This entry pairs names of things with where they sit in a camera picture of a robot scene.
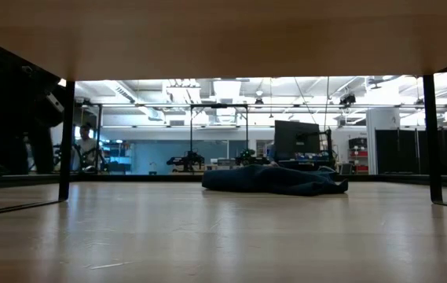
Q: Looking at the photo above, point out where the shelf with red bins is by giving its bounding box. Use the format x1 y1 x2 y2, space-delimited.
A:
347 136 369 175

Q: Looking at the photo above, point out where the white pillar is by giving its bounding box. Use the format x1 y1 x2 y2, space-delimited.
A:
365 107 401 175

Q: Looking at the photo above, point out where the black computer monitor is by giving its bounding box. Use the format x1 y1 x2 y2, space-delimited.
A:
273 119 322 161

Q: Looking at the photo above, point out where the dark blue cloth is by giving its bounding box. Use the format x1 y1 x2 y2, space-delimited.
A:
201 164 350 197

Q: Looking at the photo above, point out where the person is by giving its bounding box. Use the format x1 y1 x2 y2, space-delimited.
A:
71 123 108 174

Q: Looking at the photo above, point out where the black cabinet row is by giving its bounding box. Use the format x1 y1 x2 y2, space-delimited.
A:
375 127 447 176

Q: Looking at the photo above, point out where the black table frame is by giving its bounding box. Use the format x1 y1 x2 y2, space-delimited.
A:
0 172 447 190

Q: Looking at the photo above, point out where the black background station frame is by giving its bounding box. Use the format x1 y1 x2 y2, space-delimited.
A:
74 101 104 174
188 102 250 174

